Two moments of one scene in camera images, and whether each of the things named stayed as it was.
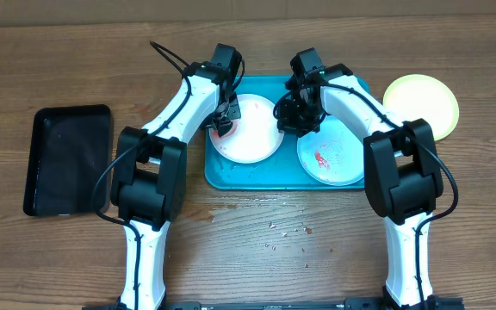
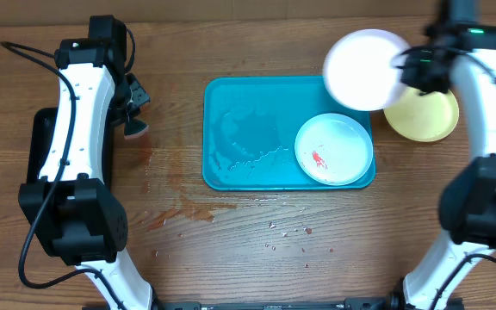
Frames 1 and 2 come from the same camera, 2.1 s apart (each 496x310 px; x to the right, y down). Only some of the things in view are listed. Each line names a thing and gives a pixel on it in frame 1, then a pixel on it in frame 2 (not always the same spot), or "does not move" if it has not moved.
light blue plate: (334, 156) does not move
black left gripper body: (224, 114) → (132, 96)
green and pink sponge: (231, 133) → (133, 127)
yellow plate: (424, 96) does not move
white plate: (254, 138) → (358, 69)
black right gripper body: (300, 119) → (418, 75)
